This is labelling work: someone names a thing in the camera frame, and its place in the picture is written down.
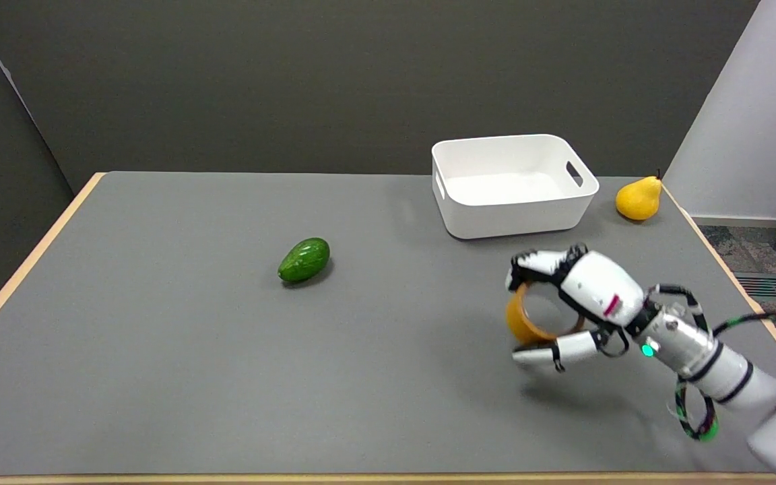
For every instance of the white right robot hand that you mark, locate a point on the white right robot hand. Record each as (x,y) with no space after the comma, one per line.
(590,289)

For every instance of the yellow tape roll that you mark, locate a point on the yellow tape roll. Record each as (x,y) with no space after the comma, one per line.
(521,319)

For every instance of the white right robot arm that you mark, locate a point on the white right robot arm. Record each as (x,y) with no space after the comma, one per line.
(731,377)

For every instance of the yellow pear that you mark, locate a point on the yellow pear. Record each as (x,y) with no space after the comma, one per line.
(638,198)

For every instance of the white plastic bin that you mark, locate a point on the white plastic bin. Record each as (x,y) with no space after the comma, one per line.
(513,186)

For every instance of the floor vent grille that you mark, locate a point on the floor vent grille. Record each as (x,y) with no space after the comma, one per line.
(770,287)

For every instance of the green avocado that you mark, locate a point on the green avocado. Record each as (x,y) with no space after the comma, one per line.
(304,260)

